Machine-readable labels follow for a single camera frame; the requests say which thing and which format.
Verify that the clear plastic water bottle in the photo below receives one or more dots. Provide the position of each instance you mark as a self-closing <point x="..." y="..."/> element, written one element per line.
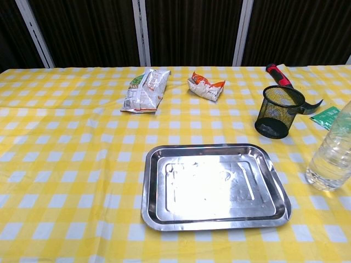
<point x="331" y="159"/>

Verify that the stainless steel tray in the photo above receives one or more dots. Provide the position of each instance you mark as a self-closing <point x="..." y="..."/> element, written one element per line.
<point x="214" y="191"/>

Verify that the white green snack bag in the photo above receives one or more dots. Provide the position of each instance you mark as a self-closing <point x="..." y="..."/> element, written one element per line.
<point x="142" y="93"/>

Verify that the orange white snack bag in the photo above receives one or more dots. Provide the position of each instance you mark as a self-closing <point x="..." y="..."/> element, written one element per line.
<point x="205" y="90"/>

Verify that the black mesh pen cup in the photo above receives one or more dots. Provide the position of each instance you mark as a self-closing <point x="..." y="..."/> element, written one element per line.
<point x="274" y="117"/>

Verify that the dark pleated curtain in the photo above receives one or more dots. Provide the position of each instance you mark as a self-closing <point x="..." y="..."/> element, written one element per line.
<point x="192" y="27"/>

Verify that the yellow white checked tablecloth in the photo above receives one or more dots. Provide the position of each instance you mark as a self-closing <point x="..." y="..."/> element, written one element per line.
<point x="68" y="164"/>

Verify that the red black claw hammer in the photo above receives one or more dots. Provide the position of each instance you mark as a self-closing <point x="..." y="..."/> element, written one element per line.
<point x="277" y="74"/>

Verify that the green sachet packet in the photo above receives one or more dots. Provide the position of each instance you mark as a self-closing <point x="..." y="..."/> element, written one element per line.
<point x="326" y="116"/>

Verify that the white metal frame post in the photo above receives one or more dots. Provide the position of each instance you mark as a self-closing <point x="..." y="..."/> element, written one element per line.
<point x="242" y="33"/>
<point x="35" y="33"/>
<point x="142" y="41"/>
<point x="349" y="60"/>

